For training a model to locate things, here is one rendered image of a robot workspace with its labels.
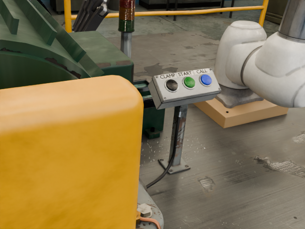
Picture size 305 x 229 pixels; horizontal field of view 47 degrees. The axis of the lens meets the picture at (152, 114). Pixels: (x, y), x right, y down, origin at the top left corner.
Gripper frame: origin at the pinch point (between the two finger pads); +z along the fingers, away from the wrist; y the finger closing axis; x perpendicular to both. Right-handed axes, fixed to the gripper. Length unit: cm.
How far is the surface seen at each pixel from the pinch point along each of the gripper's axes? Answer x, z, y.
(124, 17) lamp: 26.4, -12.9, -33.7
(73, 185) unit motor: -28, -7, 74
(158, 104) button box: 16.6, -0.3, 21.0
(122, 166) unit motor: -26, -9, 74
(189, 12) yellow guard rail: 193, -48, -229
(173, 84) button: 17.4, -6.3, 21.1
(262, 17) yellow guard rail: 294, -92, -234
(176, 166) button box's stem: 34.5, 14.5, 20.4
